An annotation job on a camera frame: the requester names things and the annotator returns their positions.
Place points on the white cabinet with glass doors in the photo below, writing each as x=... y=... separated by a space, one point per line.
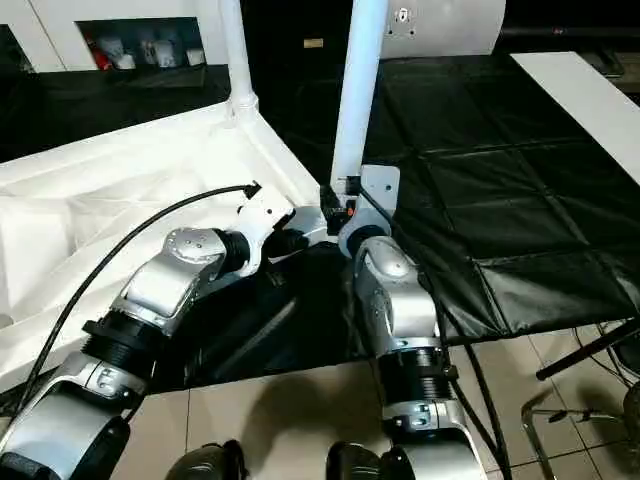
x=215 y=30

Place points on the small white box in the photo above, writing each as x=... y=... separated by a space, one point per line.
x=195 y=55

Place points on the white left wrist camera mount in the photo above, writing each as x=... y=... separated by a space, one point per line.
x=260 y=215

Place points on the white flat board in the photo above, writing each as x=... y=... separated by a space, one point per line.
x=575 y=90

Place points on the black pole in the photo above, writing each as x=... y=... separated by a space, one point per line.
x=585 y=352

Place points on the black left robot foot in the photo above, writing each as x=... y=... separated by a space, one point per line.
x=205 y=462

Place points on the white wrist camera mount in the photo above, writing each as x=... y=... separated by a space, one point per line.
x=260 y=215
x=380 y=185

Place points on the black work mat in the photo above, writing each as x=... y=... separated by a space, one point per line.
x=500 y=200

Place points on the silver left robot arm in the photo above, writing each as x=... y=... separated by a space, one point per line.
x=160 y=285

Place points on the black device with red light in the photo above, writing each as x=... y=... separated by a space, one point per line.
x=550 y=32

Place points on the black robot foot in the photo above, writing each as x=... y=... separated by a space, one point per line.
x=205 y=462
x=365 y=462

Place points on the white plastic table top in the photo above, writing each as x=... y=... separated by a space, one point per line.
x=125 y=160

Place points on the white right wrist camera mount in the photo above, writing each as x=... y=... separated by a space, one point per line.
x=380 y=185

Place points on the red box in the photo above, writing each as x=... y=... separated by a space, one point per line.
x=102 y=57

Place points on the metal stand frame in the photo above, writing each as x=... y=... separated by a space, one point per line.
x=534 y=440

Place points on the black right robot foot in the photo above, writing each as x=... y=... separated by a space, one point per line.
x=365 y=462

